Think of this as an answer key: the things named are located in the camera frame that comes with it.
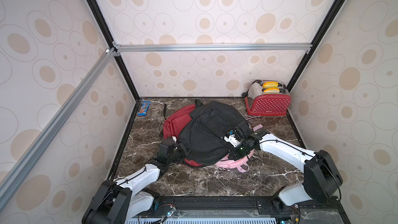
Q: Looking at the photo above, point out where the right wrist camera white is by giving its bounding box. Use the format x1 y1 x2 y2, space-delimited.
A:
224 130 241 147

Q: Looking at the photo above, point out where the pink backpack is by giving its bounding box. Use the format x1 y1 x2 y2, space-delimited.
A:
214 123 263 173

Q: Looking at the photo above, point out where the black frame post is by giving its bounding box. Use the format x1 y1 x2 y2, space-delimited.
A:
285 0 363 93
73 0 141 101

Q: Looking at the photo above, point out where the blue candy packet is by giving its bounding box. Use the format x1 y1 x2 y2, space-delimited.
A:
137 101 151 116

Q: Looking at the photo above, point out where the front yellow toast slice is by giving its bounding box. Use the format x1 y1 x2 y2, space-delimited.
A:
263 88 280 94

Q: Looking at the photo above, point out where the horizontal aluminium bar rear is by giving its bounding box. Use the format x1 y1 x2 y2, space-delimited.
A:
116 43 313 52

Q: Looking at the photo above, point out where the black backpack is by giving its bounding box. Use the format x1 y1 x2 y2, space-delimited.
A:
177 101 253 166

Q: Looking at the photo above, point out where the black frame post right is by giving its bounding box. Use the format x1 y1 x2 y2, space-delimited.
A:
285 0 363 93

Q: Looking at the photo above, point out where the red backpack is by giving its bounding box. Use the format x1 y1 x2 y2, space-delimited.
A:
157 104 203 168

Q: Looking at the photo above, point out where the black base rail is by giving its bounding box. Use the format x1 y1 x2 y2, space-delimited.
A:
82 195 352 224

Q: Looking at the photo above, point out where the red polka dot toaster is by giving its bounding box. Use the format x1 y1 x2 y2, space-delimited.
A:
242 80 291 116

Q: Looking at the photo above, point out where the diagonal aluminium bar left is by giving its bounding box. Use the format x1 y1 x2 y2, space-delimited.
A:
1 47 116 211

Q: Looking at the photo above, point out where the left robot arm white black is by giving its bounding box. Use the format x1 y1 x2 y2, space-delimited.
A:
81 137 190 224

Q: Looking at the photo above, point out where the rear yellow toast slice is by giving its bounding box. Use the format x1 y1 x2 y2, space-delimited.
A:
262 82 280 88

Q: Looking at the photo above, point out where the yellow toast slice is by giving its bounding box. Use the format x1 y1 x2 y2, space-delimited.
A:
262 82 280 88
263 88 280 94

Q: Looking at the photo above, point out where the black frame post left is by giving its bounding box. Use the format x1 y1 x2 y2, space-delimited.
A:
73 0 141 101

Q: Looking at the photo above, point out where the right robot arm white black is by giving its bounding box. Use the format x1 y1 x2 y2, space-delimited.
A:
224 128 343 213

